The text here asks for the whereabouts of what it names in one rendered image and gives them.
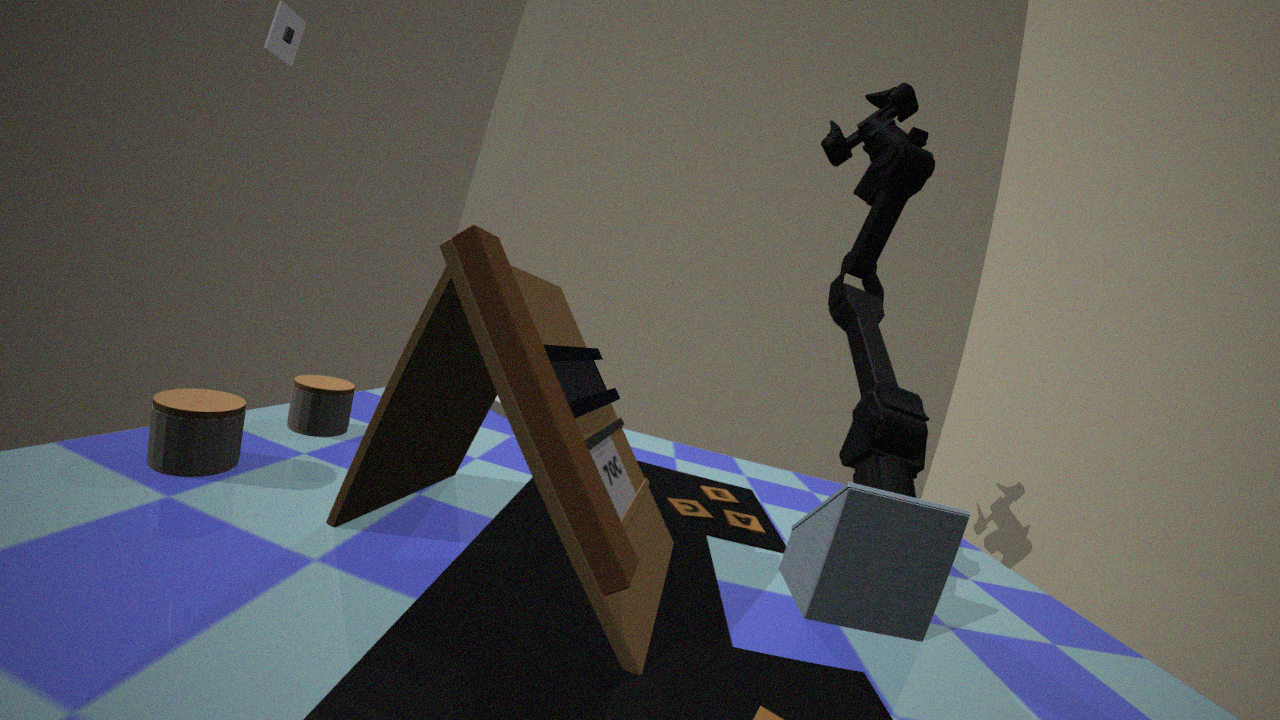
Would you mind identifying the white paper ticket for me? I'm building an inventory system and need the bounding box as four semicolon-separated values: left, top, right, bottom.
589;436;636;519

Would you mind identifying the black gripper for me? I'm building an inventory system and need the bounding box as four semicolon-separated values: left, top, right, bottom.
820;82;919;167

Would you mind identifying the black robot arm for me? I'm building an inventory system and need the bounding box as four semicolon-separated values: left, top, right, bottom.
828;127;934;498

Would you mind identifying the grey cylindrical container with tan lid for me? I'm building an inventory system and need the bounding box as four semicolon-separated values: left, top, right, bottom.
287;375;355;437
147;388;246;477

